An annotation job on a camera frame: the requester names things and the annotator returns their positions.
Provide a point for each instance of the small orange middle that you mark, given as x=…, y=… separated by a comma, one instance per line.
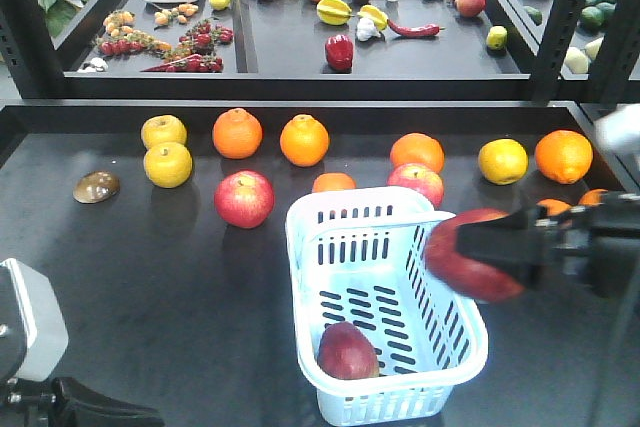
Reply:
x=333, y=181

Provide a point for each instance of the red bell pepper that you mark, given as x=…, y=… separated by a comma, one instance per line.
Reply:
x=339, y=51

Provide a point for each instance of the light blue plastic basket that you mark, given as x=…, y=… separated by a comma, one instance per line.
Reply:
x=357, y=256

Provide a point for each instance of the yellow orange right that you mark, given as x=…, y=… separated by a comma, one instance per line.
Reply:
x=503, y=161

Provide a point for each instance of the pink red apple left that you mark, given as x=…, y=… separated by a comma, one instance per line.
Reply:
x=244, y=199

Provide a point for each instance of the small orange right lower left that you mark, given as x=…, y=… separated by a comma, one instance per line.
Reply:
x=553, y=206

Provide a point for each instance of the red chili pepper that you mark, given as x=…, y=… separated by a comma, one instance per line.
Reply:
x=424, y=31

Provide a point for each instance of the yellow citrus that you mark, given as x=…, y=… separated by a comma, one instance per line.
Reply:
x=161, y=129
x=168, y=164

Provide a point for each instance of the white garlic bulb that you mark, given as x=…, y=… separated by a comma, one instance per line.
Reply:
x=366, y=30

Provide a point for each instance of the yellow starfruit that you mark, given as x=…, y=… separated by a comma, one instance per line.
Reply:
x=373, y=13
x=333, y=12

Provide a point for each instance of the pink red apple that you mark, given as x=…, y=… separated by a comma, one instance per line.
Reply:
x=244, y=199
x=421, y=178

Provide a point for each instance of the dark red apple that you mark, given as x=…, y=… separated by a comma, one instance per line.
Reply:
x=466, y=276
x=346, y=354

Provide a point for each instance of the yellow citrus back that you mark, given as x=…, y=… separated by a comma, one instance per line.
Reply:
x=161, y=129

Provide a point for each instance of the yellow citrus front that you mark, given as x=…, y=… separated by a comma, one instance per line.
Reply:
x=168, y=164

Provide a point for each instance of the yellow starfruit right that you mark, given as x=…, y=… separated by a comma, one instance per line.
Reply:
x=373, y=13

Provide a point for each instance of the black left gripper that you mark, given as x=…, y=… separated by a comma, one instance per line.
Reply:
x=74, y=405

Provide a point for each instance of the large orange far right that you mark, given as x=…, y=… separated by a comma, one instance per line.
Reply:
x=564, y=156

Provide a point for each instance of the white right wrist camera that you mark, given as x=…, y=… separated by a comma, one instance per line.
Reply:
x=619, y=131

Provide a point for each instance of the orange tangerine knobbed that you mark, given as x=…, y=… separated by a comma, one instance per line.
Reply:
x=304, y=140
x=237, y=134

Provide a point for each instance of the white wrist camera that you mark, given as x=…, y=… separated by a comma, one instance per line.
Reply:
x=34, y=337
x=619, y=131

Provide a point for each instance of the dark red apple back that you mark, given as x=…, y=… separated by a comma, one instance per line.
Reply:
x=466, y=276

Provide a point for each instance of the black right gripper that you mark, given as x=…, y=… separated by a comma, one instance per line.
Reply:
x=597, y=246

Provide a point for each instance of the black upright post left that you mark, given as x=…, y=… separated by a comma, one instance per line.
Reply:
x=558, y=32

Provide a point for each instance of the orange tangerine knobbed left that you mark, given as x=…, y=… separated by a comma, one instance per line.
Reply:
x=237, y=134

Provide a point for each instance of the yellow starfruit left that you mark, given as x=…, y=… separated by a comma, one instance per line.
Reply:
x=333, y=12

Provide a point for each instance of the pink red apple middle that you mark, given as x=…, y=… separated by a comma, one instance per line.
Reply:
x=421, y=178

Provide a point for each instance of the orange behind middle apple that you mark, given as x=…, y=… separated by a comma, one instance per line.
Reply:
x=418, y=148

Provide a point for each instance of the small orange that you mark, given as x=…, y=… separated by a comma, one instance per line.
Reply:
x=592, y=197
x=553, y=206
x=333, y=181

